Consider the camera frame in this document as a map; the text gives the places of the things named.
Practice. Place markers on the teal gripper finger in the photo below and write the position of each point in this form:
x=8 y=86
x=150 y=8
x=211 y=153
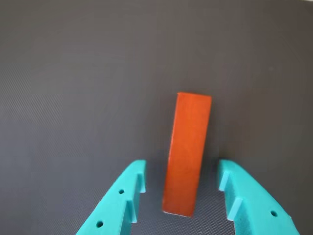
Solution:
x=256 y=208
x=111 y=203

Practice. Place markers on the orange wooden block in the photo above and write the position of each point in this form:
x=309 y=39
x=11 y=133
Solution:
x=187 y=151

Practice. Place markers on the dark grey textured mat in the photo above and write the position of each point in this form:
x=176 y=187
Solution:
x=85 y=85

